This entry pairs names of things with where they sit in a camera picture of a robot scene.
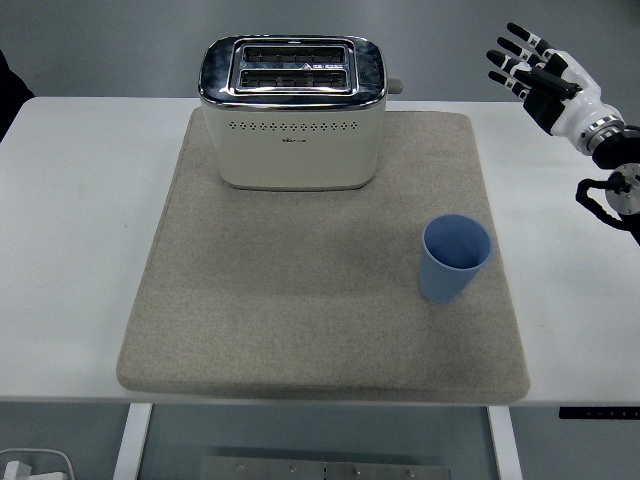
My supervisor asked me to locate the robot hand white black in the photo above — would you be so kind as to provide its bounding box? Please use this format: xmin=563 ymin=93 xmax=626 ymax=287
xmin=485 ymin=22 xmax=625 ymax=139

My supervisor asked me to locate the blue plastic cup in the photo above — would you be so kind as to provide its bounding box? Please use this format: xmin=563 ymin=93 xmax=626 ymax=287
xmin=417 ymin=213 xmax=494 ymax=305

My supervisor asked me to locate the white chrome toaster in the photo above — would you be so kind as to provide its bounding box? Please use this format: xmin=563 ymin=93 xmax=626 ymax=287
xmin=197 ymin=33 xmax=404 ymax=192

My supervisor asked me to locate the black table control panel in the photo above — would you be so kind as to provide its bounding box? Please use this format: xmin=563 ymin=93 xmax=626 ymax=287
xmin=558 ymin=407 xmax=640 ymax=421

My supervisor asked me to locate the beige felt mat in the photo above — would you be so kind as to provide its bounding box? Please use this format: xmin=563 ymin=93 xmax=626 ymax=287
xmin=115 ymin=109 xmax=531 ymax=404

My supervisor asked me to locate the white table leg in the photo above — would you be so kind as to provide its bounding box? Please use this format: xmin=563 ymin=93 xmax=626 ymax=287
xmin=487 ymin=405 xmax=524 ymax=480
xmin=111 ymin=403 xmax=154 ymax=480

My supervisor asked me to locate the grey metal plate with screws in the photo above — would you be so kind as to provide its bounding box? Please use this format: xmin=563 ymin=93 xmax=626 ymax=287
xmin=199 ymin=454 xmax=454 ymax=480

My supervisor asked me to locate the person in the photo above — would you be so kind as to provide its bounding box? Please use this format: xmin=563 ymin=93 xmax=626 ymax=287
xmin=0 ymin=48 xmax=36 ymax=146

